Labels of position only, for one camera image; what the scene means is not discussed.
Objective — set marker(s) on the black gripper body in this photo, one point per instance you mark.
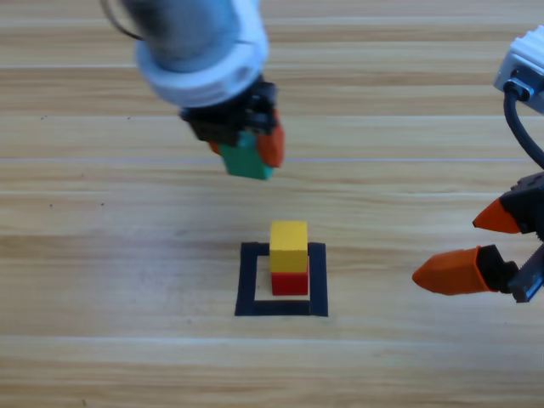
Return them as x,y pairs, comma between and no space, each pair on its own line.
229,121
531,204

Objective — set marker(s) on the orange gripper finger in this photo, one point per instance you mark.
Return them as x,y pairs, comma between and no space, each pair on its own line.
215,148
455,274
499,219
273,146

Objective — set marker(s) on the green wooden block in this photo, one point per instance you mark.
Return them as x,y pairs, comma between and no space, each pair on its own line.
244,161

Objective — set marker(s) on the yellow wooden block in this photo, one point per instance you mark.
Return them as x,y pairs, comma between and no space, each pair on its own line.
289,244

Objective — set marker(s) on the red wooden block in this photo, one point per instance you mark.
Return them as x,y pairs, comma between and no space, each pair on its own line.
289,284

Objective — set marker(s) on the black tape square outline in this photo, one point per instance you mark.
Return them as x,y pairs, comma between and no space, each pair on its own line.
280,308

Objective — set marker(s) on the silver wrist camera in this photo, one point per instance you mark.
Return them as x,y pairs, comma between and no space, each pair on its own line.
503,74

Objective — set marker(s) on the white camera bracket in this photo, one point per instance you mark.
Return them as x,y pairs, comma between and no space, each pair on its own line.
531,49

